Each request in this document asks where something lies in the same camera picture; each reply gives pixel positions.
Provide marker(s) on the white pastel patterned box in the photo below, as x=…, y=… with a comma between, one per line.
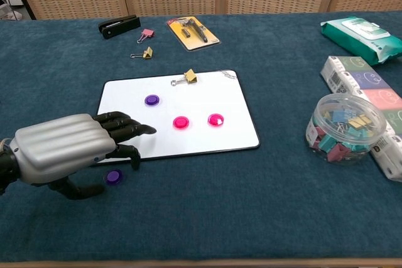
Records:
x=351, y=75

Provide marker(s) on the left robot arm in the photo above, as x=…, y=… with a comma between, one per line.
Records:
x=6, y=167

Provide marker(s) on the purple round magnet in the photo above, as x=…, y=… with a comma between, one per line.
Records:
x=152, y=100
x=113, y=177

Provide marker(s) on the clear jar of binder clips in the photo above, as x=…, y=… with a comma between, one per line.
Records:
x=345, y=130

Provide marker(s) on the black stapler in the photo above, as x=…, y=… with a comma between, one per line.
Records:
x=119, y=26

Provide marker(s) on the green wet wipes pack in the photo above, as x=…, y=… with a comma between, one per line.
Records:
x=355, y=40

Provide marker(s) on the white magnetic whiteboard black rim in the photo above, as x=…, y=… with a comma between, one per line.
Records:
x=204, y=98

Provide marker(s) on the razor in yellow blister pack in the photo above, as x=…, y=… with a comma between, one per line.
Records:
x=193, y=33

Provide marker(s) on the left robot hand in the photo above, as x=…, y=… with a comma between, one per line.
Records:
x=63, y=145

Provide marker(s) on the gold binder clip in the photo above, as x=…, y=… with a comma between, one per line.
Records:
x=147, y=53
x=191, y=76

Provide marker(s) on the pink round magnet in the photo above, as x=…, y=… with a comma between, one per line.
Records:
x=181, y=122
x=216, y=119

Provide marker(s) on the pink binder clip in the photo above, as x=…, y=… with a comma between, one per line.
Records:
x=147, y=33

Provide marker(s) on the blue table cloth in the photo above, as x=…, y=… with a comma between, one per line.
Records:
x=220, y=217

